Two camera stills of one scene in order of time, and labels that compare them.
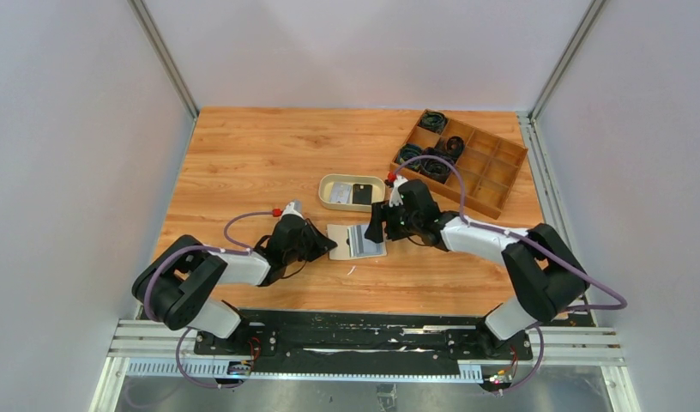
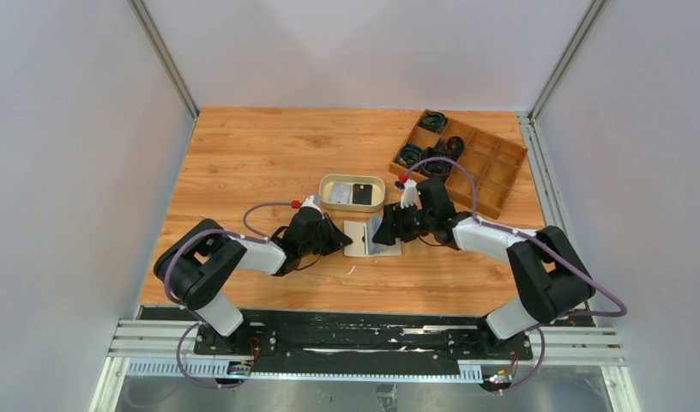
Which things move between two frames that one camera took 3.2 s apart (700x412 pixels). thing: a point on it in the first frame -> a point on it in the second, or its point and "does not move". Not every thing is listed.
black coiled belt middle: (455, 145) does not move
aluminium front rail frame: (163, 348) does not move
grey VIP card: (360, 246) -> (392, 250)
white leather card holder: (353, 244) does not move
